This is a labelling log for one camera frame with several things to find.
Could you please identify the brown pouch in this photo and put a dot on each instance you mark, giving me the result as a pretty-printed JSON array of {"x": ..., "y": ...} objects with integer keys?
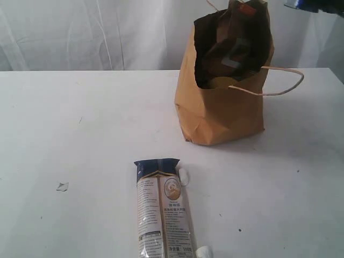
[{"x": 243, "y": 41}]

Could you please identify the brown paper bag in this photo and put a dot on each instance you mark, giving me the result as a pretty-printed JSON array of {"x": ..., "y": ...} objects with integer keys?
[{"x": 213, "y": 116}]

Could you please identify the white blue salt packet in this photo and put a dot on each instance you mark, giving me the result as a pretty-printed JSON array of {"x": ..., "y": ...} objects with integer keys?
[{"x": 298, "y": 4}]

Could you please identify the white cube by pasta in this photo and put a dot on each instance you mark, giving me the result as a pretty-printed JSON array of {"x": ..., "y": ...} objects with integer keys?
[{"x": 184, "y": 177}]

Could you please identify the small torn paper scrap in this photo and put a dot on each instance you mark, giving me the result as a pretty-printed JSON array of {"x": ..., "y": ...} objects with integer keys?
[{"x": 63, "y": 187}]

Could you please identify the white lump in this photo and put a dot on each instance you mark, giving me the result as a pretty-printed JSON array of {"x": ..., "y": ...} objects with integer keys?
[{"x": 204, "y": 252}]

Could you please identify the long pasta packet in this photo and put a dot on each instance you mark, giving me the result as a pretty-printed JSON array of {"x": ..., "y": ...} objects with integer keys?
[{"x": 163, "y": 221}]

